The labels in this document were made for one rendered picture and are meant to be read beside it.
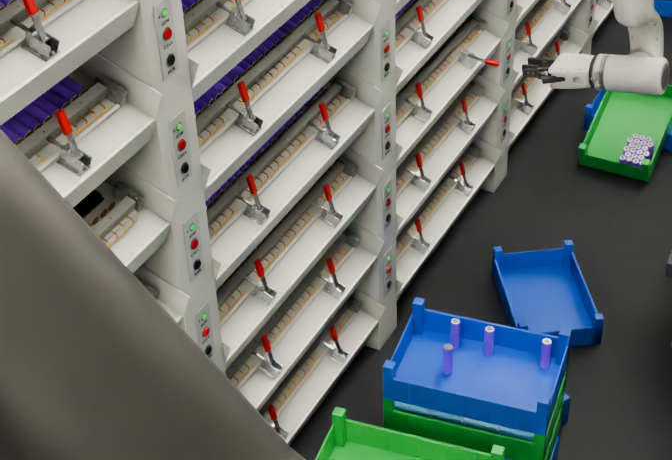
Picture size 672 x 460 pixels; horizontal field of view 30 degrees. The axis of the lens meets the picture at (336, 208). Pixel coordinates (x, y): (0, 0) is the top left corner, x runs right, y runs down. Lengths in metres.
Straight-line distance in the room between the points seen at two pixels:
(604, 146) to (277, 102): 1.60
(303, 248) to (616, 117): 1.45
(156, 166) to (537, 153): 1.90
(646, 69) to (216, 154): 1.16
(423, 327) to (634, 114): 1.46
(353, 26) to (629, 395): 1.07
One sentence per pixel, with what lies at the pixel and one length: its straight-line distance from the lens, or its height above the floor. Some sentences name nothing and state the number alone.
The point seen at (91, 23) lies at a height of 1.26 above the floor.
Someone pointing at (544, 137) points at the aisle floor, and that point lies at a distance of 3.72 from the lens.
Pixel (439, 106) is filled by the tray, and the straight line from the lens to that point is 2.93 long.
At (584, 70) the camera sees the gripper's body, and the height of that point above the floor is 0.57.
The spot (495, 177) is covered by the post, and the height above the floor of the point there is 0.05.
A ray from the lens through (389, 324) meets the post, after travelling 3.00.
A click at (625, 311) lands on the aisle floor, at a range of 3.14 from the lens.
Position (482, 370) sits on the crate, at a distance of 2.37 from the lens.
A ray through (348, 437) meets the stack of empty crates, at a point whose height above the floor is 0.41.
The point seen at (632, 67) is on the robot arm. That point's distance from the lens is 2.91.
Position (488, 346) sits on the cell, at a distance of 2.38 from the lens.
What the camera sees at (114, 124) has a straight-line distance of 1.84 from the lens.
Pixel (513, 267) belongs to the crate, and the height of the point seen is 0.01.
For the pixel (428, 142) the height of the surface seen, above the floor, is 0.33.
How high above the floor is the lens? 2.06
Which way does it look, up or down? 37 degrees down
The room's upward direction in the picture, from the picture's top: 2 degrees counter-clockwise
